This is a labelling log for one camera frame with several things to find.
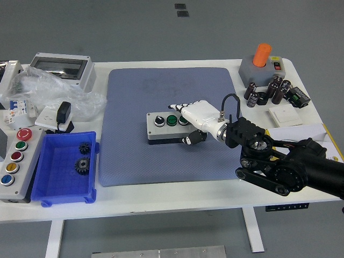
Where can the orange cylinder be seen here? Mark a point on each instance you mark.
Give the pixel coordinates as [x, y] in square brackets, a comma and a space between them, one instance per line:
[262, 55]

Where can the blue-grey padded mat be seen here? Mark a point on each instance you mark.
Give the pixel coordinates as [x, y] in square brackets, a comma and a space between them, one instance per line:
[139, 166]

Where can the black power module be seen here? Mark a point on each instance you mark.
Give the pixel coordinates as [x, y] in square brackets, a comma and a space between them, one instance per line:
[298, 97]

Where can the grey four-button control box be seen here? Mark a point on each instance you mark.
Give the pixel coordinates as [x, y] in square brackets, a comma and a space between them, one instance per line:
[161, 131]

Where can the small black bevel gear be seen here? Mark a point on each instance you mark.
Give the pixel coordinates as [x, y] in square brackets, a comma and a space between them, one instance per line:
[84, 148]

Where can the white table leg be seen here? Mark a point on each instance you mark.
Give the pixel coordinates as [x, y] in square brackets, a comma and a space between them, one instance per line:
[254, 231]
[53, 239]

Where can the white wall switch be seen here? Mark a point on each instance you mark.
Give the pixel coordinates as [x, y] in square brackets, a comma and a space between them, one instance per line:
[286, 115]

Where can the dark cylindrical capacitor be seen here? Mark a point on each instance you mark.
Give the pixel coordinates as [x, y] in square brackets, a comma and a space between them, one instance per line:
[252, 100]
[286, 85]
[278, 80]
[250, 90]
[278, 95]
[272, 90]

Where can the white yellow cardboard box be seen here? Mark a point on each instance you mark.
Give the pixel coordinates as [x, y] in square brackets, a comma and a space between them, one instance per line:
[295, 131]

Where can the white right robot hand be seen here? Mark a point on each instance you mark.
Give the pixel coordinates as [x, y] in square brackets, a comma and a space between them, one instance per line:
[200, 115]

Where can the grey five-button control box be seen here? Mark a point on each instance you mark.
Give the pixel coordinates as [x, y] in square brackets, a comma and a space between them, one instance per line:
[16, 172]

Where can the grey switch base block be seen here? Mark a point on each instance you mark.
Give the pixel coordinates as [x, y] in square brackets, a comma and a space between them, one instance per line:
[248, 71]

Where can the clear plastic bag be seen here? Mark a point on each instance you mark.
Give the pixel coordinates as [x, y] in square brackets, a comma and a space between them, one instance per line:
[59, 91]

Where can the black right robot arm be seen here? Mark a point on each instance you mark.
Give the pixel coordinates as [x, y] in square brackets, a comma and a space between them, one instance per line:
[295, 166]

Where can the white wall socket plate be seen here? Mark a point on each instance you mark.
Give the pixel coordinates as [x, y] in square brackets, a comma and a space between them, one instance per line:
[44, 118]

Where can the grey enclosure with clear lid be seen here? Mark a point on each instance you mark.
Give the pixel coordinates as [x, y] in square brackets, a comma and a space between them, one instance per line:
[61, 67]

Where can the large black bevel gear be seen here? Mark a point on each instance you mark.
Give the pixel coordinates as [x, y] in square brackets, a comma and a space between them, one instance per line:
[82, 166]

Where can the short black capacitor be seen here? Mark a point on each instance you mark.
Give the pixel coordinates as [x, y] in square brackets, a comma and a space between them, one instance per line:
[262, 99]

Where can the black table control panel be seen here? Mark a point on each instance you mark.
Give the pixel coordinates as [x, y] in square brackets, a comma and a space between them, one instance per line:
[286, 207]

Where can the blue plastic bin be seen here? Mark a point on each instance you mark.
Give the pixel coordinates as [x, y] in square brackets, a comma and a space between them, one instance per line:
[61, 182]

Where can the white blue circuit breaker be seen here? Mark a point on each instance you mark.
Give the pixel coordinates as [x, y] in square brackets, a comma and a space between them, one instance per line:
[14, 110]

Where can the grey metal plate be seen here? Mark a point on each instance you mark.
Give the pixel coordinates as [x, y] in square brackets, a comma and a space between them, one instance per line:
[158, 253]

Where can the dark floor cover plate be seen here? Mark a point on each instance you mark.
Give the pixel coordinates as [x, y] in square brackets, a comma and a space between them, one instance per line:
[182, 14]
[180, 6]

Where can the black power adapter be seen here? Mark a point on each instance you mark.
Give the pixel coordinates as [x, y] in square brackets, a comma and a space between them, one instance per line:
[64, 111]

